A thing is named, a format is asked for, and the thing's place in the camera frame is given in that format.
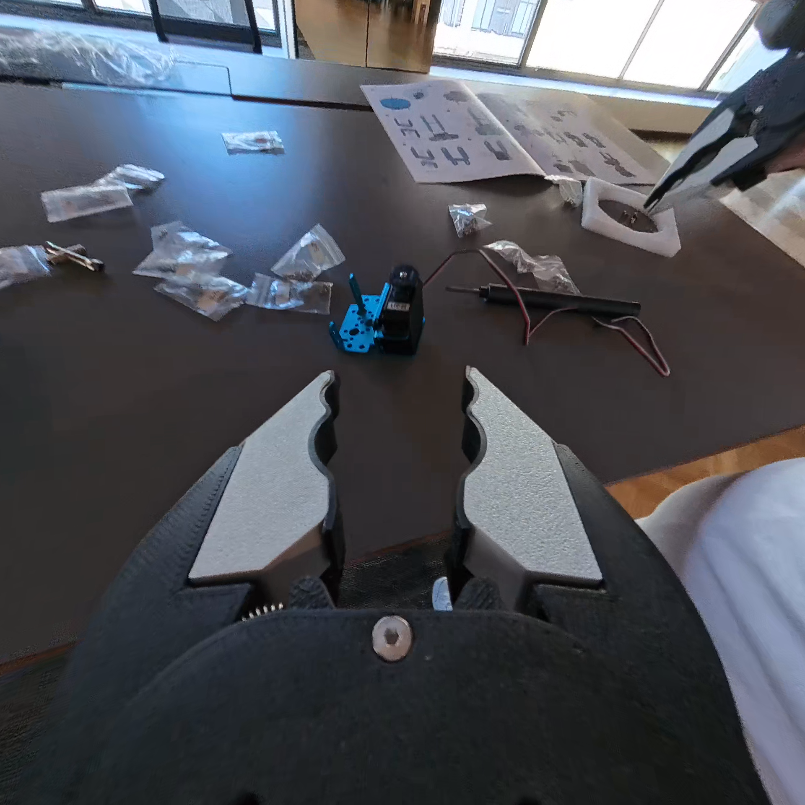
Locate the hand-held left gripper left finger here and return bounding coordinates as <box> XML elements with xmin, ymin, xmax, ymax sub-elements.
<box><xmin>187</xmin><ymin>370</ymin><xmax>347</xmax><ymax>589</ymax></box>

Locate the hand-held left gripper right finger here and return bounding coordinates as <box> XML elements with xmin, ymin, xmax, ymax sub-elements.
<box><xmin>452</xmin><ymin>365</ymin><xmax>605</xmax><ymax>606</ymax></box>

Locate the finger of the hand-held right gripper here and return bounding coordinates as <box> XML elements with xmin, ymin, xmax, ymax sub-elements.
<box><xmin>647</xmin><ymin>136</ymin><xmax>760</xmax><ymax>211</ymax></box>
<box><xmin>643</xmin><ymin>107</ymin><xmax>737</xmax><ymax>210</ymax></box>

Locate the white square foam frame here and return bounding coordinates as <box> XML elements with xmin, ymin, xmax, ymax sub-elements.
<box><xmin>582</xmin><ymin>177</ymin><xmax>682</xmax><ymax>257</ymax></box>

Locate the blue metal bracket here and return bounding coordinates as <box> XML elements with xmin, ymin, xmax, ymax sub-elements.
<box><xmin>328</xmin><ymin>273</ymin><xmax>421</xmax><ymax>359</ymax></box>

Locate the dark brown desk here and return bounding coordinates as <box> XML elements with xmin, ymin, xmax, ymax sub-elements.
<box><xmin>0</xmin><ymin>55</ymin><xmax>805</xmax><ymax>669</ymax></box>

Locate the large glass window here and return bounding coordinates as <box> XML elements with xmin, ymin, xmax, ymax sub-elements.
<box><xmin>38</xmin><ymin>0</ymin><xmax>765</xmax><ymax>92</ymax></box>

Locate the tiny crumpled clear bag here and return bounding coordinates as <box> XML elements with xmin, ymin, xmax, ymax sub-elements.
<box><xmin>545</xmin><ymin>174</ymin><xmax>586</xmax><ymax>208</ymax></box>

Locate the flat clear parts bag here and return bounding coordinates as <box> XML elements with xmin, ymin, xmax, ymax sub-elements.
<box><xmin>527</xmin><ymin>253</ymin><xmax>581</xmax><ymax>296</ymax></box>

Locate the black screwdriver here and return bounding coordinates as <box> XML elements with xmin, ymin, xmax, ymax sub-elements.
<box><xmin>445</xmin><ymin>283</ymin><xmax>642</xmax><ymax>319</ymax></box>

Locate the crumpled clear parts bag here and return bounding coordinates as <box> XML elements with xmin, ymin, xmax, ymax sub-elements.
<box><xmin>483</xmin><ymin>239</ymin><xmax>537</xmax><ymax>273</ymax></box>

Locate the white printed instruction manual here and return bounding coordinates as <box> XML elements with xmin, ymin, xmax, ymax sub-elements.
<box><xmin>360</xmin><ymin>78</ymin><xmax>670</xmax><ymax>186</ymax></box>

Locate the clear bag of screws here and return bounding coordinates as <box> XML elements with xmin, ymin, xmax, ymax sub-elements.
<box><xmin>448</xmin><ymin>202</ymin><xmax>493</xmax><ymax>239</ymax></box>

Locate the group of small clear bags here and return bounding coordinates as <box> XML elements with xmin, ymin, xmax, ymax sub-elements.
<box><xmin>0</xmin><ymin>130</ymin><xmax>347</xmax><ymax>323</ymax></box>

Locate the small silver metal part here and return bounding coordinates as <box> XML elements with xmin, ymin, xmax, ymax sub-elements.
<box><xmin>44</xmin><ymin>241</ymin><xmax>106</xmax><ymax>273</ymax></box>

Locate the wooden cabinet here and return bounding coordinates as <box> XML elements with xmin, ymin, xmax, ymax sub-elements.
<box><xmin>294</xmin><ymin>0</ymin><xmax>436</xmax><ymax>74</ymax></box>

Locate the black mesh office chair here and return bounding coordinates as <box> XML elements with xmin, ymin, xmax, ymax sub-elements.
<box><xmin>149</xmin><ymin>0</ymin><xmax>264</xmax><ymax>55</ymax></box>

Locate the pile of clear plastic wrap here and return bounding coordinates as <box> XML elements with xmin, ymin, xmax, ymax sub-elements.
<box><xmin>0</xmin><ymin>28</ymin><xmax>181</xmax><ymax>87</ymax></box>

